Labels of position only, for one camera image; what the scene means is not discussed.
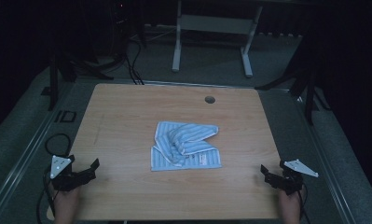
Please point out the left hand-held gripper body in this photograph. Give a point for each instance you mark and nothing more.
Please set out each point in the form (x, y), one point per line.
(60, 174)

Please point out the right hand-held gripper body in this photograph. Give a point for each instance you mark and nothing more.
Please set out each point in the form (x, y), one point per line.
(292, 180)

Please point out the blue striped towel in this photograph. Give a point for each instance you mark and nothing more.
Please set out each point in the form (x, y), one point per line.
(186, 140)

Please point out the person's right hand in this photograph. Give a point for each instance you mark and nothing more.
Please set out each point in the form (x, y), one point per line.
(291, 207)

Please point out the person's left hand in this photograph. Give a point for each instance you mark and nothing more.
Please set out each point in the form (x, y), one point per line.
(65, 203)

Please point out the black metal stand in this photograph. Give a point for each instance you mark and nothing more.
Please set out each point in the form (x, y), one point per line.
(309, 93)
(53, 84)

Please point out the dark computer tower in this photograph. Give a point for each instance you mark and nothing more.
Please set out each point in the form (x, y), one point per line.
(121, 21)

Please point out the metal floor rail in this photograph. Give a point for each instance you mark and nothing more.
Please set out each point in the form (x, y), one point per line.
(25, 152)
(325, 161)
(174, 83)

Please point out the white metal desk frame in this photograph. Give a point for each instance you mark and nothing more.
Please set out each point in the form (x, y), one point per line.
(216, 24)

